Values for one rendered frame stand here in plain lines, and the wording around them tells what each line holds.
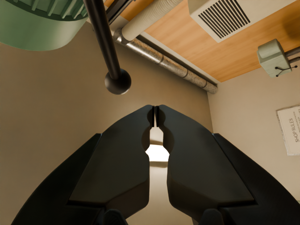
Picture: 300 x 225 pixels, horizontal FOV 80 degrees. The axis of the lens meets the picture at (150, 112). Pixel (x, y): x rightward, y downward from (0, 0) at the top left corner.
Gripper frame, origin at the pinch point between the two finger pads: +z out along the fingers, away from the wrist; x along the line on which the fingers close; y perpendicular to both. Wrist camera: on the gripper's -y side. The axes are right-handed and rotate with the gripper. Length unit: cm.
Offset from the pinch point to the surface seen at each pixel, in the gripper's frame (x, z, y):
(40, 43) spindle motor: -16.0, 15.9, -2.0
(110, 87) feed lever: -5.3, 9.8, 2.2
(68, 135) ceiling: -66, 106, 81
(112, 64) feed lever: -4.3, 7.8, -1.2
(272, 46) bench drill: 122, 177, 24
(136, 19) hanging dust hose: -13, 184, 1
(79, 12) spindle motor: -9.6, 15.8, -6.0
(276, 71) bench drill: 148, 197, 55
